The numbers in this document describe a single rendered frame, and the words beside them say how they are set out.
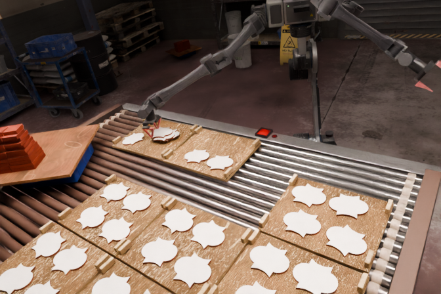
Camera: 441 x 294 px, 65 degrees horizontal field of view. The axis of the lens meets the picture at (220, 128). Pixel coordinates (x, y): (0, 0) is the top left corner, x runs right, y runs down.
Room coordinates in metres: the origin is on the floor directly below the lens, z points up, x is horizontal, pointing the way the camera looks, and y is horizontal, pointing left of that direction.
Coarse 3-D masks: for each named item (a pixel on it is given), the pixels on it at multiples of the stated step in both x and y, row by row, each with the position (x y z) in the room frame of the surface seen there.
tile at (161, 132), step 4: (160, 128) 1.85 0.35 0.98; (164, 128) 1.84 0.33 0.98; (168, 128) 1.83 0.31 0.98; (156, 132) 1.81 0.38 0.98; (160, 132) 1.80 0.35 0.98; (164, 132) 1.79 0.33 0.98; (168, 132) 1.78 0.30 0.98; (172, 132) 1.78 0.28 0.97; (156, 136) 1.76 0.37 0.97; (160, 136) 1.75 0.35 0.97; (164, 136) 1.75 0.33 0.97
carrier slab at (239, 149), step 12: (204, 132) 1.77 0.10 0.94; (216, 132) 1.75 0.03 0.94; (192, 144) 1.66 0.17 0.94; (204, 144) 1.64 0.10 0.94; (216, 144) 1.62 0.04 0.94; (228, 144) 1.59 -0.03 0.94; (240, 144) 1.57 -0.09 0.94; (180, 156) 1.56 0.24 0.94; (240, 156) 1.46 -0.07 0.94; (192, 168) 1.44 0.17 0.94; (204, 168) 1.42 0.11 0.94
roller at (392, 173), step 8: (120, 112) 2.32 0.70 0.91; (128, 112) 2.28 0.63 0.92; (168, 120) 2.04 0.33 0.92; (240, 136) 1.68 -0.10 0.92; (264, 144) 1.56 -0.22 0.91; (272, 144) 1.54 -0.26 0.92; (288, 152) 1.47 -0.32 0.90; (296, 152) 1.44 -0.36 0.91; (304, 152) 1.42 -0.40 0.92; (312, 152) 1.41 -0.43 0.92; (328, 160) 1.33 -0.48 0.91; (336, 160) 1.31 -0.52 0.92; (344, 160) 1.30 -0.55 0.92; (360, 168) 1.24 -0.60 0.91; (368, 168) 1.22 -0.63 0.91; (376, 168) 1.20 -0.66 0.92; (384, 168) 1.20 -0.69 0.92; (392, 176) 1.15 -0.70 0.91; (400, 176) 1.13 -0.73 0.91; (408, 176) 1.12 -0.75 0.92; (416, 176) 1.11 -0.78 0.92
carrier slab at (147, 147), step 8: (136, 128) 1.98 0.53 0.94; (176, 128) 1.88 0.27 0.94; (184, 128) 1.86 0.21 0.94; (144, 136) 1.85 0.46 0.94; (184, 136) 1.76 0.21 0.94; (120, 144) 1.81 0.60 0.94; (136, 144) 1.77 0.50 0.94; (144, 144) 1.76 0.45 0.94; (152, 144) 1.74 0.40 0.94; (160, 144) 1.72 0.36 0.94; (168, 144) 1.71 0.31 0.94; (176, 144) 1.69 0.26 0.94; (136, 152) 1.69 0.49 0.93; (144, 152) 1.67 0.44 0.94; (152, 152) 1.65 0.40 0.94; (160, 152) 1.64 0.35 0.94; (160, 160) 1.58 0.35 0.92
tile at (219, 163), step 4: (216, 156) 1.49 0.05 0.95; (220, 156) 1.48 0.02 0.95; (224, 156) 1.47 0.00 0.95; (228, 156) 1.47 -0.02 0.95; (208, 160) 1.46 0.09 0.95; (212, 160) 1.46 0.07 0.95; (216, 160) 1.45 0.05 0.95; (220, 160) 1.44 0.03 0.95; (224, 160) 1.44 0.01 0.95; (228, 160) 1.43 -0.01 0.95; (232, 160) 1.43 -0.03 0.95; (208, 164) 1.43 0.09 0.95; (212, 164) 1.42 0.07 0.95; (216, 164) 1.42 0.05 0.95; (220, 164) 1.41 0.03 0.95; (224, 164) 1.41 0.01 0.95; (228, 164) 1.40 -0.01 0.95; (232, 164) 1.40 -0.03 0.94; (212, 168) 1.39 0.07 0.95; (216, 168) 1.39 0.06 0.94; (220, 168) 1.38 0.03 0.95; (224, 168) 1.38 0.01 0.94
